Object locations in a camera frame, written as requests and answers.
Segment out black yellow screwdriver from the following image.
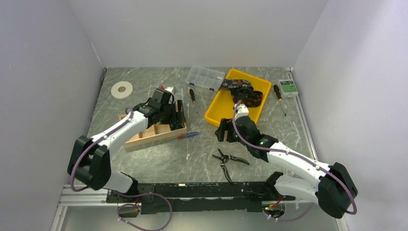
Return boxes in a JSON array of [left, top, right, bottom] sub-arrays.
[[273, 85, 287, 116], [189, 89, 198, 114]]

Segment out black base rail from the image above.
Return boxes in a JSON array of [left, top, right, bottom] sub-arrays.
[[106, 181, 294, 215]]

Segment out wooden compartment box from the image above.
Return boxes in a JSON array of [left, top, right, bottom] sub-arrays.
[[124, 100, 188, 150]]

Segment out clear plastic organizer box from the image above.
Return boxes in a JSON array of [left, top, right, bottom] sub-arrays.
[[185, 65, 226, 91]]

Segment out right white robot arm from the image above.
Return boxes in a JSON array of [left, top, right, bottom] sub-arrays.
[[215, 116, 358, 218]]

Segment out white green electronic box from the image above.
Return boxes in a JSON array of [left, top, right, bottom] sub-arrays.
[[278, 79, 298, 99]]

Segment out black yellow screwdriver left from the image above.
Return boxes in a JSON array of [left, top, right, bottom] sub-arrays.
[[189, 89, 198, 114]]

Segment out red blue screwdriver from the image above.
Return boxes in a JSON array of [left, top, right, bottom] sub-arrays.
[[177, 131, 199, 139]]

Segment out dark orange floral tie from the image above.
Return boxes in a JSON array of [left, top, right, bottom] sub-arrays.
[[218, 79, 263, 108]]

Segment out black yellow screwdriver right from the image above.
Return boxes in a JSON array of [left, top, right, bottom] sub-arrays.
[[273, 85, 287, 116]]

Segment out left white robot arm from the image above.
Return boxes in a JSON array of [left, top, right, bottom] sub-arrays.
[[67, 87, 183, 202]]

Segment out white tape ring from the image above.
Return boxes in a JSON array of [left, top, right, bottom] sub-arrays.
[[111, 81, 134, 99]]

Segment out black pliers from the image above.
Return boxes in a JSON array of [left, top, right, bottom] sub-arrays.
[[212, 149, 251, 184]]

